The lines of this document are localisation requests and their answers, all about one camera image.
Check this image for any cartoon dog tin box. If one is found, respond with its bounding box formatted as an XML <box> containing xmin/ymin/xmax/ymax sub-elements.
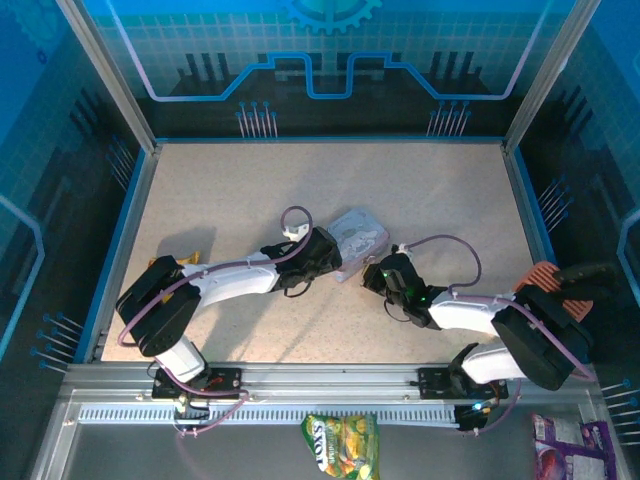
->
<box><xmin>327</xmin><ymin>208</ymin><xmax>391</xmax><ymax>285</ymax></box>

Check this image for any yellow snack bag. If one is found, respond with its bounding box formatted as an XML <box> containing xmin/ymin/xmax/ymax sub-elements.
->
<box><xmin>148</xmin><ymin>251</ymin><xmax>201</xmax><ymax>269</ymax></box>

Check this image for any green yellow chips bag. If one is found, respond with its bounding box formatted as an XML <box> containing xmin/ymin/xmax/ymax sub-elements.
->
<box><xmin>299</xmin><ymin>413</ymin><xmax>381</xmax><ymax>480</ymax></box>

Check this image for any purple snack bag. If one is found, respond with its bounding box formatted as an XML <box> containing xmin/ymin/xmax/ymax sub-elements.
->
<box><xmin>530</xmin><ymin>412</ymin><xmax>615</xmax><ymax>480</ymax></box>

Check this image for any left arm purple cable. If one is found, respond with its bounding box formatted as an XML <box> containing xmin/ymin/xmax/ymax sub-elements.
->
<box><xmin>117</xmin><ymin>204</ymin><xmax>314</xmax><ymax>441</ymax></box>

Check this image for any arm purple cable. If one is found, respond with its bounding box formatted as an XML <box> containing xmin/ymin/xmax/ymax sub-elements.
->
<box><xmin>117</xmin><ymin>204</ymin><xmax>314</xmax><ymax>441</ymax></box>
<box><xmin>399</xmin><ymin>234</ymin><xmax>599</xmax><ymax>436</ymax></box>

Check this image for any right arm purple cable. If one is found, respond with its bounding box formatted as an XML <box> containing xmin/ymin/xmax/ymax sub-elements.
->
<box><xmin>399</xmin><ymin>234</ymin><xmax>599</xmax><ymax>436</ymax></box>

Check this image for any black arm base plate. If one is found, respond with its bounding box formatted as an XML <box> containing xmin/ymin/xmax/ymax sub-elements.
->
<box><xmin>151</xmin><ymin>367</ymin><xmax>244</xmax><ymax>401</ymax></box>
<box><xmin>417</xmin><ymin>367</ymin><xmax>510</xmax><ymax>401</ymax></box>

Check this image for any wide aluminium frame rail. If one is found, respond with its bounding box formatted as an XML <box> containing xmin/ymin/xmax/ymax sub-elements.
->
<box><xmin>59</xmin><ymin>362</ymin><xmax>601</xmax><ymax>406</ymax></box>

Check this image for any orange brush black handle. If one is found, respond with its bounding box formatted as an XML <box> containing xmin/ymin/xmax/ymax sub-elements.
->
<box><xmin>514</xmin><ymin>260</ymin><xmax>617</xmax><ymax>324</ymax></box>

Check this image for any aluminium side rail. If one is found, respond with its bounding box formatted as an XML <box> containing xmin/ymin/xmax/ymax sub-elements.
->
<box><xmin>502</xmin><ymin>144</ymin><xmax>576</xmax><ymax>362</ymax></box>
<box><xmin>82</xmin><ymin>144</ymin><xmax>161</xmax><ymax>364</ymax></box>

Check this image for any arm controller board with wires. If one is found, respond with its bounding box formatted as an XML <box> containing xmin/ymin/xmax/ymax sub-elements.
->
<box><xmin>454</xmin><ymin>399</ymin><xmax>494</xmax><ymax>434</ymax></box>
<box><xmin>172</xmin><ymin>394</ymin><xmax>211</xmax><ymax>432</ymax></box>

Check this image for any slotted grey cable duct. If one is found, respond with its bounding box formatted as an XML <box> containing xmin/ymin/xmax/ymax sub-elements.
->
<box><xmin>77</xmin><ymin>403</ymin><xmax>461</xmax><ymax>429</ymax></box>

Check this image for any aluminium frame post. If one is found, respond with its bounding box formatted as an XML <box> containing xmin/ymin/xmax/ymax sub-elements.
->
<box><xmin>502</xmin><ymin>0</ymin><xmax>599</xmax><ymax>154</ymax></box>
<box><xmin>54</xmin><ymin>0</ymin><xmax>161</xmax><ymax>154</ymax></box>

